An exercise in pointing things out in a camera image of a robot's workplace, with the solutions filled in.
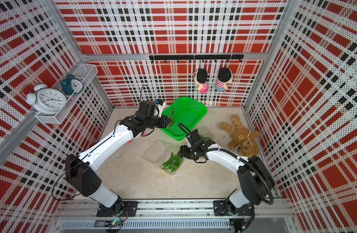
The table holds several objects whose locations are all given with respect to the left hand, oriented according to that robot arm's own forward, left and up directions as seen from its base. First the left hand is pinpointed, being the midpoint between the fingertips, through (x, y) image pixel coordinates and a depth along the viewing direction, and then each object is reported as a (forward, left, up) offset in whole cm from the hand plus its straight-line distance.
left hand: (172, 120), depth 80 cm
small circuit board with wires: (-46, +26, -22) cm, 57 cm away
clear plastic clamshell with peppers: (-8, +7, -24) cm, 26 cm away
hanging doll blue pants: (+31, -33, +7) cm, 46 cm away
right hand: (-13, -6, -16) cm, 22 cm away
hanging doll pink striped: (+32, -17, +6) cm, 37 cm away
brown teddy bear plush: (-2, -45, -17) cm, 48 cm away
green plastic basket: (+29, -8, -24) cm, 38 cm away
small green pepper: (+2, 0, 0) cm, 2 cm away
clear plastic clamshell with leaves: (-16, -18, +6) cm, 25 cm away
